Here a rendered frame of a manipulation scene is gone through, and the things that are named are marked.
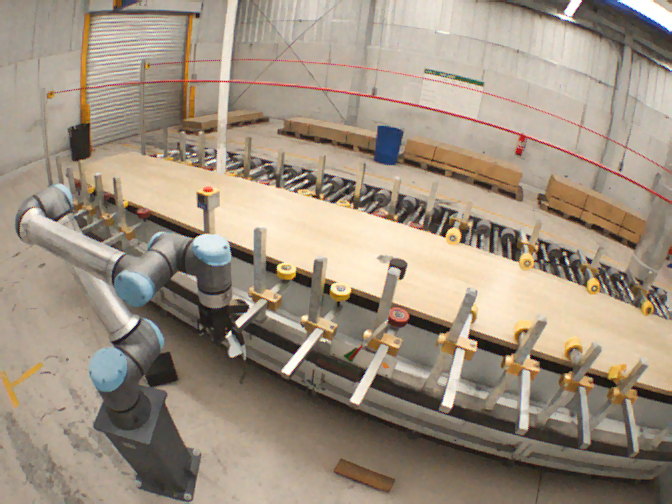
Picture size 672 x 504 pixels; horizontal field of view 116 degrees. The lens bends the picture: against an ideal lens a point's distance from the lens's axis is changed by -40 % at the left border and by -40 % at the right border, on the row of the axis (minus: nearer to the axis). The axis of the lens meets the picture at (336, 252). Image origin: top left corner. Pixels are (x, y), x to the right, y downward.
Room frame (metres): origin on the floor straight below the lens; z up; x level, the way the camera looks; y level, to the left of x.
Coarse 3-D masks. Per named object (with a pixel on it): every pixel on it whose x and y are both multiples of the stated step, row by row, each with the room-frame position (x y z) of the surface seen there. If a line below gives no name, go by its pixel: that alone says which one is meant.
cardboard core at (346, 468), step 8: (344, 464) 0.74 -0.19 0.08; (352, 464) 0.75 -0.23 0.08; (344, 472) 0.71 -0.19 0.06; (352, 472) 0.70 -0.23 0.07; (360, 472) 0.71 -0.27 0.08; (368, 472) 0.71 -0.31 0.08; (376, 472) 0.72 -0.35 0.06; (360, 480) 0.67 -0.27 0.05; (368, 480) 0.67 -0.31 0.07; (376, 480) 0.66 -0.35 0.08; (384, 480) 0.66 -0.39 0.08; (392, 480) 0.67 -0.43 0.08; (384, 488) 0.63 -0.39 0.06
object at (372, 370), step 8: (392, 328) 0.95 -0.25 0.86; (384, 352) 0.83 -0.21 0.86; (376, 360) 0.78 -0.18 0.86; (368, 368) 0.74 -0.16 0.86; (376, 368) 0.75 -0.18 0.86; (368, 376) 0.71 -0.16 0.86; (360, 384) 0.67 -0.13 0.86; (368, 384) 0.68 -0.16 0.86; (360, 392) 0.64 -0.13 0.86; (352, 400) 0.61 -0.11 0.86; (360, 400) 0.61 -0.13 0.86
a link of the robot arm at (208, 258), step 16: (208, 240) 0.66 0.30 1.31; (224, 240) 0.67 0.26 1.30; (192, 256) 0.62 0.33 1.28; (208, 256) 0.61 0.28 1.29; (224, 256) 0.63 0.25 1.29; (192, 272) 0.61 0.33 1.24; (208, 272) 0.61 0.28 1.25; (224, 272) 0.63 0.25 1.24; (208, 288) 0.61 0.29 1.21; (224, 288) 0.63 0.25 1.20
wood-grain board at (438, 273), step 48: (144, 192) 1.81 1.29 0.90; (192, 192) 1.88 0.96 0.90; (240, 192) 1.97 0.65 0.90; (288, 192) 2.06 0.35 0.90; (240, 240) 1.37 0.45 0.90; (288, 240) 1.43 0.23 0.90; (336, 240) 1.50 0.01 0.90; (384, 240) 1.57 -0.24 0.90; (432, 240) 1.66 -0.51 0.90; (432, 288) 1.19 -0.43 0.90; (480, 288) 1.24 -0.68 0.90; (528, 288) 1.29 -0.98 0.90; (576, 288) 1.36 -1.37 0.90; (480, 336) 0.93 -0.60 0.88; (576, 336) 0.94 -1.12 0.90; (624, 336) 0.94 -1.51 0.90
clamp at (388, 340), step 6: (366, 330) 0.92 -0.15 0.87; (372, 330) 0.92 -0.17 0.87; (366, 336) 0.89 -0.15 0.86; (384, 336) 0.90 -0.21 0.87; (390, 336) 0.90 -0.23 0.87; (372, 342) 0.88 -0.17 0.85; (378, 342) 0.87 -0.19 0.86; (384, 342) 0.87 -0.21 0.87; (390, 342) 0.87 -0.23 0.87; (372, 348) 0.88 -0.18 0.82; (378, 348) 0.87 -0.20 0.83; (390, 348) 0.85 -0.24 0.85; (396, 348) 0.85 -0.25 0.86; (390, 354) 0.85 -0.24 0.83; (396, 354) 0.84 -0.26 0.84
